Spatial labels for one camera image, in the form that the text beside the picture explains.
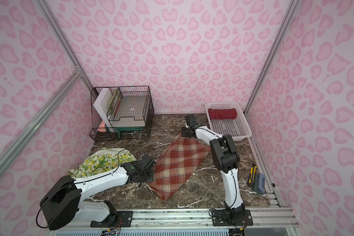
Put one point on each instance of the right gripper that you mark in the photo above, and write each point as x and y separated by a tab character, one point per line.
190	123

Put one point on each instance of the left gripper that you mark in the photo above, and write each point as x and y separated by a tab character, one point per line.
147	164

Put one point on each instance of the red plaid skirt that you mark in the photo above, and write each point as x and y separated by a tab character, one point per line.
176	165

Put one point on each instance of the red polka dot skirt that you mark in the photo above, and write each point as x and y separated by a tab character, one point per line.
222	114

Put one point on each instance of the white plastic basket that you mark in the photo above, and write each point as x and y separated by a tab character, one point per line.
238	128

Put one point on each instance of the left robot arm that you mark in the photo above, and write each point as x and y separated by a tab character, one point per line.
66	200

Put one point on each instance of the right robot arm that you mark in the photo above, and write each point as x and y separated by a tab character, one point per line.
225	158

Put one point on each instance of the green lemon print skirt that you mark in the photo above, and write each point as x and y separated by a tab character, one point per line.
101	161

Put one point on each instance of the green stand under tray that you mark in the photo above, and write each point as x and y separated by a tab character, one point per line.
123	132

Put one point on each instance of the white tray in basket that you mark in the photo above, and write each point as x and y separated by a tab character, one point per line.
132	112

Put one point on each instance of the green book in basket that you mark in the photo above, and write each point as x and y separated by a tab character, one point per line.
114	102

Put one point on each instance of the yellow black utility knife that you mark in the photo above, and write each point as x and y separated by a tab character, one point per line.
251	177

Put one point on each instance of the white foam board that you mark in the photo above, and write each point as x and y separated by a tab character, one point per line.
102	104

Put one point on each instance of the aluminium front rail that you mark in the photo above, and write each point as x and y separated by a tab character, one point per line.
191	222

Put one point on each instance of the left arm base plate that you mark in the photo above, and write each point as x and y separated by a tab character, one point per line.
113	220

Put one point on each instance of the black wire basket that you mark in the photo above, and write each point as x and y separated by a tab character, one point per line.
98	133

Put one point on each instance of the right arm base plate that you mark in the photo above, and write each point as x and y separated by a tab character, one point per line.
222	217

